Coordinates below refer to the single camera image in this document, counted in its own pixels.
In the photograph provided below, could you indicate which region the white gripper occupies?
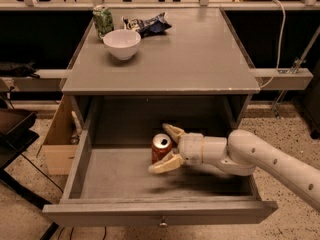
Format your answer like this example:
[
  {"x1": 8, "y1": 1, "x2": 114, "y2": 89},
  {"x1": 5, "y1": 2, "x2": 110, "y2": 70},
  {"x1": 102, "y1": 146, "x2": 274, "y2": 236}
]
[{"x1": 148, "y1": 123, "x2": 204, "y2": 174}]

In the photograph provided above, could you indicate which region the red coke can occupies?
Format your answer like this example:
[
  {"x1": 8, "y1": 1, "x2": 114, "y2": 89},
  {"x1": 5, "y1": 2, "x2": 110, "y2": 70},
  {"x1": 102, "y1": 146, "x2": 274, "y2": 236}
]
[{"x1": 151, "y1": 133, "x2": 172, "y2": 163}]

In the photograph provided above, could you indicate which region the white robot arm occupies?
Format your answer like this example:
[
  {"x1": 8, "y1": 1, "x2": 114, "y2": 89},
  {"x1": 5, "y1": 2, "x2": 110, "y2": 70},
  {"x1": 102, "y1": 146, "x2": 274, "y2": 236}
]
[{"x1": 148, "y1": 123, "x2": 320, "y2": 211}]

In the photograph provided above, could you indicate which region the open grey top drawer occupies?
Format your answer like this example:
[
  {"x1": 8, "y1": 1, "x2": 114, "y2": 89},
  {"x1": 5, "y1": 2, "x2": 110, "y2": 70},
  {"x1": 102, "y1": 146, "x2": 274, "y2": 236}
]
[{"x1": 41, "y1": 95, "x2": 280, "y2": 228}]

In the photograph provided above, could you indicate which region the metal drawer knob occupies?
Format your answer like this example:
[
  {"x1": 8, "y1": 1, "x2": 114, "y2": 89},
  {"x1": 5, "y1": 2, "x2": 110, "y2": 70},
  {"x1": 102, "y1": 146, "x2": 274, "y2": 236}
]
[{"x1": 158, "y1": 219, "x2": 168, "y2": 228}]

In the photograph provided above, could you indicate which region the green soda can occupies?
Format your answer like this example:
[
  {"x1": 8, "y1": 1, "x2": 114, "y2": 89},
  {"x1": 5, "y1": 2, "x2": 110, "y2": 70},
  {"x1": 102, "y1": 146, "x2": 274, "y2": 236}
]
[{"x1": 93, "y1": 5, "x2": 114, "y2": 40}]

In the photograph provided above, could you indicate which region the grey cabinet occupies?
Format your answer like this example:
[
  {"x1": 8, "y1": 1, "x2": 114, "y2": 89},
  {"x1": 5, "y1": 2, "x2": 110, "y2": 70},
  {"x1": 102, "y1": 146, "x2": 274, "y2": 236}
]
[{"x1": 63, "y1": 8, "x2": 259, "y2": 148}]

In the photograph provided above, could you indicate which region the cardboard box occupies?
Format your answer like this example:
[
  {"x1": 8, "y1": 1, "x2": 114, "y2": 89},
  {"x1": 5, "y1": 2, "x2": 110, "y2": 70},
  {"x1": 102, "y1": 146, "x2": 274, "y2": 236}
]
[{"x1": 41, "y1": 96, "x2": 79, "y2": 175}]

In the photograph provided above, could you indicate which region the white ceramic bowl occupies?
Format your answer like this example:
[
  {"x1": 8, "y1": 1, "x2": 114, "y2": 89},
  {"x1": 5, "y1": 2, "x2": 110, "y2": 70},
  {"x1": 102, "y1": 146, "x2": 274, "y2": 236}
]
[{"x1": 103, "y1": 29, "x2": 141, "y2": 60}]

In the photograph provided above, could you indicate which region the blue chip bag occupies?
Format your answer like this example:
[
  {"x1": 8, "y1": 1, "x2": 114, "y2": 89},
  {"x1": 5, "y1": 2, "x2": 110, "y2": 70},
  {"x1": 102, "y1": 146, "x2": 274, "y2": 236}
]
[{"x1": 122, "y1": 12, "x2": 171, "y2": 37}]

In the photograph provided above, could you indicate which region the black chair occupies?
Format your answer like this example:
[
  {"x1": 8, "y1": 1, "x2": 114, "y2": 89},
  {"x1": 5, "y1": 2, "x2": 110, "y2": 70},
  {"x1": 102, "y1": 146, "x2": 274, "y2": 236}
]
[{"x1": 0, "y1": 78, "x2": 60, "y2": 240}]

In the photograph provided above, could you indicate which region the white cable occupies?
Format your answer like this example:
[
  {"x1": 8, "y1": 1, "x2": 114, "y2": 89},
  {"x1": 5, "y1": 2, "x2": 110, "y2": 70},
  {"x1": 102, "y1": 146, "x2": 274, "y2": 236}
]
[{"x1": 259, "y1": 0, "x2": 288, "y2": 90}]

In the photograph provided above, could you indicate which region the black floor cable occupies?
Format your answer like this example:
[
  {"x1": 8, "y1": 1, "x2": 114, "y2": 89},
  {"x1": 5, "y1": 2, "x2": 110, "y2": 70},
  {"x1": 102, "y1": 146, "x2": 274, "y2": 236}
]
[{"x1": 20, "y1": 153, "x2": 65, "y2": 194}]

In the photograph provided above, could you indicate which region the black cloth on rail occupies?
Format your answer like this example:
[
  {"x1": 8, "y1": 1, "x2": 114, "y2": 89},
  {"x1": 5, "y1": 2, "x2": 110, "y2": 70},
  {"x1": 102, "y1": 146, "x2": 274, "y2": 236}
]
[{"x1": 0, "y1": 62, "x2": 40, "y2": 79}]

